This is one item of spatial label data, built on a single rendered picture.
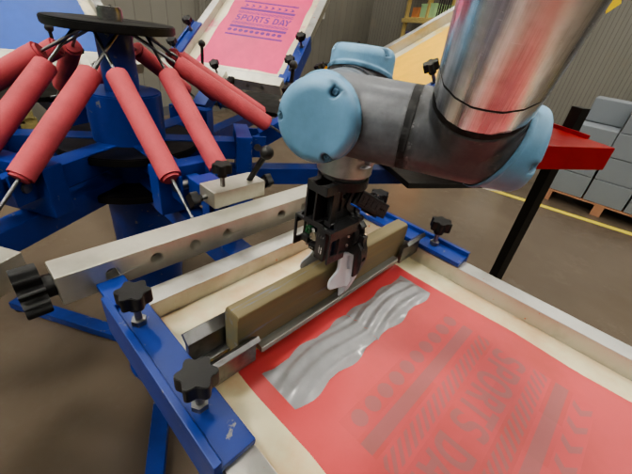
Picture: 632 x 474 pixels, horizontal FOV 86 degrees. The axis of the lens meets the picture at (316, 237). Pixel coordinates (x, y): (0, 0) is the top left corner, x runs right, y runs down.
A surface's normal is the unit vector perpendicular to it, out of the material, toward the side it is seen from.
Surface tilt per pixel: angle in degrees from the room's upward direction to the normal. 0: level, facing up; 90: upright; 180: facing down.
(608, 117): 90
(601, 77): 90
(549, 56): 124
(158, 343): 0
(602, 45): 90
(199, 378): 0
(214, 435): 0
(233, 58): 32
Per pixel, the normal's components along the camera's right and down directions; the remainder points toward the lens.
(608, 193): -0.68, 0.32
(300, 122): -0.34, 0.47
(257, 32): -0.04, -0.45
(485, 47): -0.72, 0.67
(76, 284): 0.71, 0.44
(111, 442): 0.11, -0.84
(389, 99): -0.17, -0.25
